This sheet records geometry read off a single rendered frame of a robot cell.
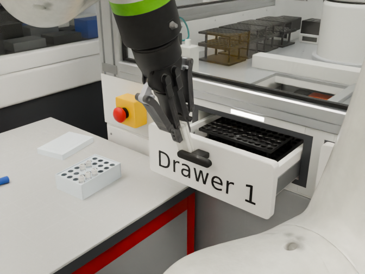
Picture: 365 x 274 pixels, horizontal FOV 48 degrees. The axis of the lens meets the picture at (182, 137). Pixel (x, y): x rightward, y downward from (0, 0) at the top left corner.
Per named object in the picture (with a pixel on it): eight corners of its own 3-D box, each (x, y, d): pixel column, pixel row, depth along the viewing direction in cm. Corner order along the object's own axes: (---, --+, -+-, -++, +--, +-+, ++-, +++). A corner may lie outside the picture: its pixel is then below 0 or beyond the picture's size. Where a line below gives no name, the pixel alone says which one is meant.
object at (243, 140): (270, 153, 79) (271, 150, 79) (198, 130, 89) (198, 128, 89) (275, 150, 80) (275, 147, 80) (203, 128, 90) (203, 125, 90)
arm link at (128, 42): (149, 19, 53) (190, -11, 58) (92, 12, 60) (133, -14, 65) (161, 59, 57) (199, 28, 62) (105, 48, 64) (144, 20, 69)
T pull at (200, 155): (208, 169, 72) (208, 162, 72) (176, 157, 77) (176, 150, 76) (220, 162, 75) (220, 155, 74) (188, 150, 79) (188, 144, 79)
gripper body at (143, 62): (152, 22, 67) (167, 70, 73) (117, 48, 63) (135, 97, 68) (188, 26, 63) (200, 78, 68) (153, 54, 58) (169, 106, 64)
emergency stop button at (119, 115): (122, 125, 102) (121, 110, 100) (111, 121, 104) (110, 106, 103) (131, 122, 104) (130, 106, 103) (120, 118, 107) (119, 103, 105)
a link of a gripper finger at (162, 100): (170, 73, 65) (164, 78, 64) (184, 128, 72) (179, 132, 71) (152, 69, 67) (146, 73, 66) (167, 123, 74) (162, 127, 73)
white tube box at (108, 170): (82, 200, 88) (81, 185, 87) (56, 188, 93) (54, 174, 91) (121, 176, 98) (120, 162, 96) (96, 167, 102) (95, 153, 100)
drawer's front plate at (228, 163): (269, 220, 72) (274, 165, 67) (149, 169, 89) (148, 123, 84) (274, 216, 73) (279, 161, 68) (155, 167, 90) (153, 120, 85)
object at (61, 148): (62, 160, 105) (62, 154, 105) (37, 153, 109) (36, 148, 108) (93, 142, 116) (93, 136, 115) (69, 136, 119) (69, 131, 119)
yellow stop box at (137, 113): (133, 130, 103) (132, 103, 100) (114, 123, 108) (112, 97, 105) (148, 124, 107) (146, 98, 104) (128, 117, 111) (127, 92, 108)
